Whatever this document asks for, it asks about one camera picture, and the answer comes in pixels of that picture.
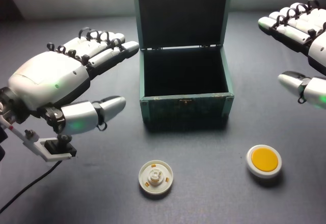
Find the white round yellow button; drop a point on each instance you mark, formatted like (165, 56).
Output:
(264, 161)

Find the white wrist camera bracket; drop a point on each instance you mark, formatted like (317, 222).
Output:
(38, 147)

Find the teal floral wooden chest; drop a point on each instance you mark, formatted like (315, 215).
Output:
(186, 112)

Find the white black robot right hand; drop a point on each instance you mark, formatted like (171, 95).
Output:
(317, 49)

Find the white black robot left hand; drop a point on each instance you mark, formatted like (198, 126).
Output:
(45, 77)

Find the grey table cloth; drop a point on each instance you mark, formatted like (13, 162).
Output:
(203, 203)

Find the white disc with yellow tabs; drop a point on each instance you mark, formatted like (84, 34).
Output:
(156, 177)

